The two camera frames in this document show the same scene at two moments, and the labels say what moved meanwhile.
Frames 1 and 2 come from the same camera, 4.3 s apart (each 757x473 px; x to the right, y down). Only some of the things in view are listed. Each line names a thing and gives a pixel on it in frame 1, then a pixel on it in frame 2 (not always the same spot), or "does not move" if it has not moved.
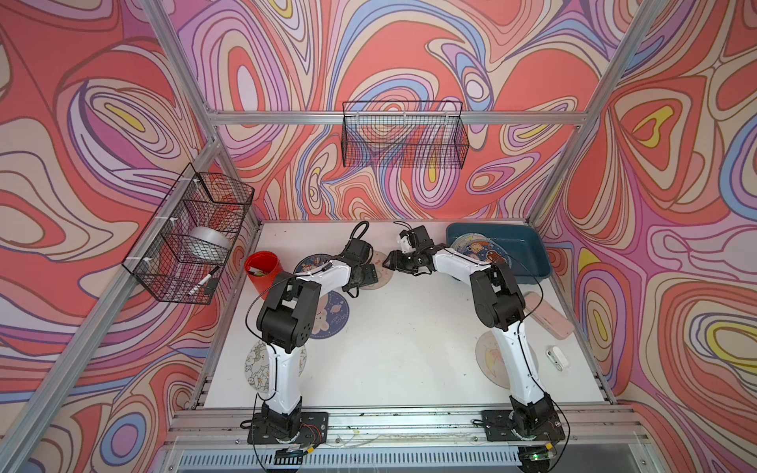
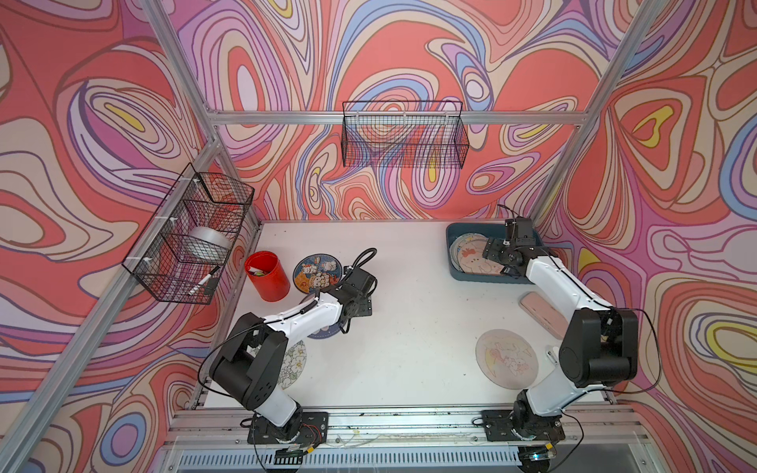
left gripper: x=370 y=275 → x=367 y=307
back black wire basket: x=403 y=134 does not move
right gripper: x=394 y=258 → x=492 y=250
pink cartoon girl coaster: x=490 y=362 does not move
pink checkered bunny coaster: x=383 y=274 → x=466 y=253
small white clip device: x=558 y=360 does not move
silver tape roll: x=204 y=245 does not move
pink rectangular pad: x=556 y=323 does not move
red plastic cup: x=263 y=267 does not move
